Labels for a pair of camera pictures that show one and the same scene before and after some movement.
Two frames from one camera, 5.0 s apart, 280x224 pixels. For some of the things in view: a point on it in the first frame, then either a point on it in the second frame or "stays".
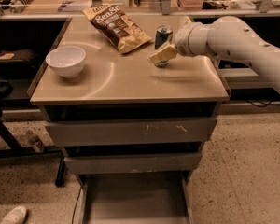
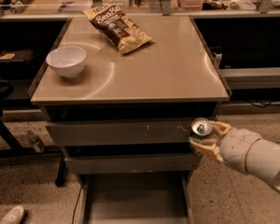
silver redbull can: (163, 35) -> (201, 127)
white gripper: (184, 41) -> (237, 148)
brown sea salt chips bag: (118, 28) stays
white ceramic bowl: (67, 61) stays
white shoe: (17, 216) stays
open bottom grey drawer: (135, 198) stays
